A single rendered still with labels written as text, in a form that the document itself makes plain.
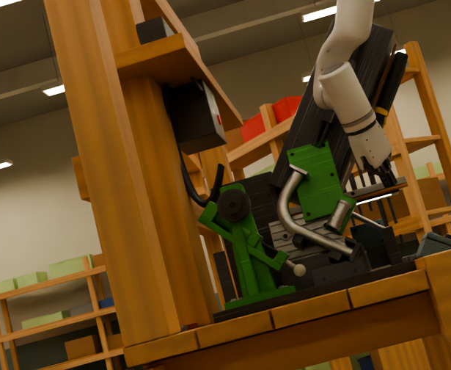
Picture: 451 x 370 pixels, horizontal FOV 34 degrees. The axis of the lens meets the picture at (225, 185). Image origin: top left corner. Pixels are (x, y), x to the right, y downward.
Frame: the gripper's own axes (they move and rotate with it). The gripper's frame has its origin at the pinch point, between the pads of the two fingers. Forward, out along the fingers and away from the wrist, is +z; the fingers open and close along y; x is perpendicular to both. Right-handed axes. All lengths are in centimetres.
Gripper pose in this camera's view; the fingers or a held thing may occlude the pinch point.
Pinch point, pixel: (388, 178)
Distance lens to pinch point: 192.3
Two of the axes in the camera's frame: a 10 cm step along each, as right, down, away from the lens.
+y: -5.6, 5.4, -6.3
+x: 6.7, -1.5, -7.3
